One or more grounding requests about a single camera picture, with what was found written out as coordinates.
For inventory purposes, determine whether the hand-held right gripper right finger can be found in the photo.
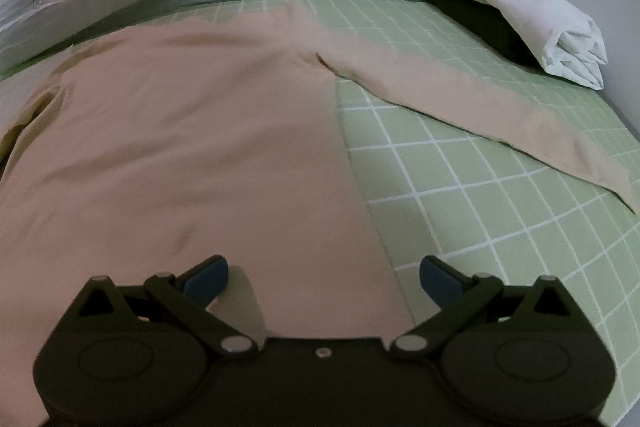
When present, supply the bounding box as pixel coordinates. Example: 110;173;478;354
390;256;576;355

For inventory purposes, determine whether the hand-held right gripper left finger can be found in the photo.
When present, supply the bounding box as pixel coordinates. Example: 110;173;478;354
72;256;262;355

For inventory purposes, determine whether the beige long-sleeved shirt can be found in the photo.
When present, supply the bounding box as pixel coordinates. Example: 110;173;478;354
0;2;640;427

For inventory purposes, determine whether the green grid bedsheet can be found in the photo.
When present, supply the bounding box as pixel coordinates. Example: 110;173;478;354
0;0;640;427

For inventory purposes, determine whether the white folded cloth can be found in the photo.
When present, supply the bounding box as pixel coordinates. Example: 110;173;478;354
424;0;608;88

